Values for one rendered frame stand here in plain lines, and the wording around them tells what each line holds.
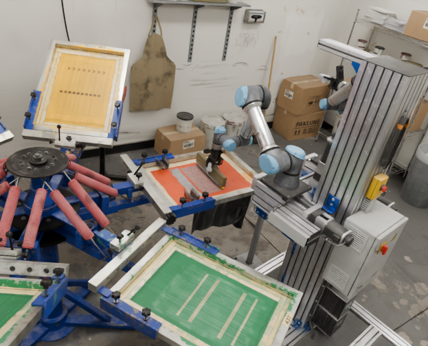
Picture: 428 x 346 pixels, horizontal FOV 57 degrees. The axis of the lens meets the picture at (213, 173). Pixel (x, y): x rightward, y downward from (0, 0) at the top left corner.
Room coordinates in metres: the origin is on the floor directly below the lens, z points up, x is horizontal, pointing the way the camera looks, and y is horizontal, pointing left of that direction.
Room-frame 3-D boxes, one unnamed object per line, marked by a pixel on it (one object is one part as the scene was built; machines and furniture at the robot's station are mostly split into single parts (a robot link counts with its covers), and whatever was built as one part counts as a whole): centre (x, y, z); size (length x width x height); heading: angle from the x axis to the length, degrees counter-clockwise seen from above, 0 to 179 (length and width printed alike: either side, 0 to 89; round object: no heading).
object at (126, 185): (1.99, 0.52, 1.02); 0.17 x 0.06 x 0.05; 128
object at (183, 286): (1.35, 0.06, 1.05); 1.08 x 0.61 x 0.23; 68
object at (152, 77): (4.21, 0.84, 1.06); 0.53 x 0.07 x 1.05; 128
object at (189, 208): (1.97, 0.09, 0.97); 0.30 x 0.05 x 0.07; 128
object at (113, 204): (2.07, 0.41, 0.89); 1.24 x 0.06 x 0.06; 128
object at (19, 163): (1.69, 0.90, 0.67); 0.39 x 0.39 x 1.35
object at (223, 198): (2.34, 0.07, 0.97); 0.79 x 0.58 x 0.04; 128
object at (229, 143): (2.29, -0.07, 1.29); 0.11 x 0.11 x 0.08; 36
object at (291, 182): (1.99, -0.43, 1.31); 0.15 x 0.15 x 0.10
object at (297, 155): (1.98, -0.42, 1.42); 0.13 x 0.12 x 0.14; 126
